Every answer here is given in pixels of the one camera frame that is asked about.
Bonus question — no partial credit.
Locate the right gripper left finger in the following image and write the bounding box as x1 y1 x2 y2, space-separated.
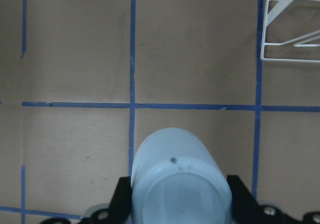
39 176 133 224

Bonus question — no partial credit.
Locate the light blue plastic cup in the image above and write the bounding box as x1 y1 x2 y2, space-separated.
131 128 233 223

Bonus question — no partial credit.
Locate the white wire cup rack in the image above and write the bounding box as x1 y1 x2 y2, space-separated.
260 0 320 64

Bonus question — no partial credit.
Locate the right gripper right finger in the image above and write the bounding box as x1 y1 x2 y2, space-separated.
226 175 320 224

